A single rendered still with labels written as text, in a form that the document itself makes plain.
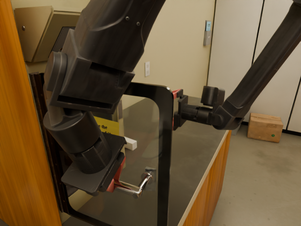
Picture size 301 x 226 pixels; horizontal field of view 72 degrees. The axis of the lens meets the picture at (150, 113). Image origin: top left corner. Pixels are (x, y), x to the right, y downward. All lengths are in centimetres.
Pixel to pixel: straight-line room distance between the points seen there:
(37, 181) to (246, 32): 320
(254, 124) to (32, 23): 302
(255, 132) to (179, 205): 263
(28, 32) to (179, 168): 69
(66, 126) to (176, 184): 61
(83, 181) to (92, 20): 23
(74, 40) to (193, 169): 75
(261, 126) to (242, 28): 139
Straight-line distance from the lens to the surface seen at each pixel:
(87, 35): 21
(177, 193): 78
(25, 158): 47
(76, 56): 21
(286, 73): 341
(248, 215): 213
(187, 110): 71
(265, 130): 327
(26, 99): 42
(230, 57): 343
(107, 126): 41
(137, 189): 40
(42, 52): 48
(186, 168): 89
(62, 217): 73
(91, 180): 33
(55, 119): 28
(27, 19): 47
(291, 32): 62
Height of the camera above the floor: 148
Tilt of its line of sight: 23 degrees down
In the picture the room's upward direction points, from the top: straight up
